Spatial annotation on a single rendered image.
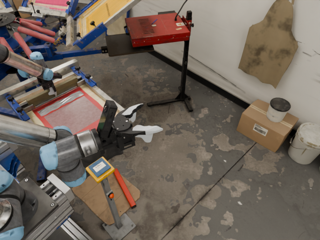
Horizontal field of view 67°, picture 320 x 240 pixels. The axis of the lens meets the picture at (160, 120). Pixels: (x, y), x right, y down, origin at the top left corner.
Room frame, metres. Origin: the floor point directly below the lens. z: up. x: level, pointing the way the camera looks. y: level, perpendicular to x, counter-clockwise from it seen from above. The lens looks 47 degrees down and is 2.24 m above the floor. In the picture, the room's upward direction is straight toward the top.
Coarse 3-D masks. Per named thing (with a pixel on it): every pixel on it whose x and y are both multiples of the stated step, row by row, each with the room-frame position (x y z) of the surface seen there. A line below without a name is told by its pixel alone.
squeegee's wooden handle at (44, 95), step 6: (72, 78) 1.57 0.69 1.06; (60, 84) 1.49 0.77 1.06; (66, 84) 1.51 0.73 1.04; (72, 84) 1.54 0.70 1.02; (48, 90) 1.41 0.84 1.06; (60, 90) 1.47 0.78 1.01; (36, 96) 1.35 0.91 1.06; (42, 96) 1.37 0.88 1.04; (48, 96) 1.40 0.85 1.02; (30, 102) 1.31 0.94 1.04; (36, 102) 1.33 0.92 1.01
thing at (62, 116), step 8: (48, 104) 1.37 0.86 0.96; (56, 112) 1.29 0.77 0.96; (64, 112) 1.29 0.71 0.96; (40, 120) 1.20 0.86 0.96; (48, 120) 1.20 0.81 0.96; (56, 120) 1.20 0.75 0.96; (64, 120) 1.20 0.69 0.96; (72, 120) 1.20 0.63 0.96; (72, 128) 1.13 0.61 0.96; (80, 128) 1.13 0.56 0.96
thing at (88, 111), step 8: (80, 88) 1.57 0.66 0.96; (64, 96) 1.47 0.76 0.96; (80, 96) 1.47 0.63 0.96; (88, 96) 1.47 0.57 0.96; (64, 104) 1.37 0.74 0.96; (72, 104) 1.37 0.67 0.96; (80, 104) 1.37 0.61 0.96; (88, 104) 1.37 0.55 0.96; (96, 104) 1.37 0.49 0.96; (72, 112) 1.29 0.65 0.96; (80, 112) 1.29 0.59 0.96; (88, 112) 1.29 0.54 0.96; (96, 112) 1.29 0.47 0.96; (80, 120) 1.20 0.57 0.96; (88, 120) 1.20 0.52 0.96; (96, 120) 1.20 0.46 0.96; (88, 128) 1.13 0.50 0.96; (96, 128) 1.13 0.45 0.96
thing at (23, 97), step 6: (72, 72) 1.74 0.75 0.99; (66, 78) 1.67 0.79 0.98; (54, 84) 1.60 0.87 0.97; (30, 90) 1.50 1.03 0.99; (36, 90) 1.50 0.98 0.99; (42, 90) 1.52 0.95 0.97; (96, 90) 1.50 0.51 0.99; (18, 96) 1.43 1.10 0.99; (24, 96) 1.43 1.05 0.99; (30, 96) 1.45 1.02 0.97; (102, 96) 1.43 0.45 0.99; (108, 96) 1.43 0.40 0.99; (18, 102) 1.39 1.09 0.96; (120, 108) 1.30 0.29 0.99; (30, 120) 1.17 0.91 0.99
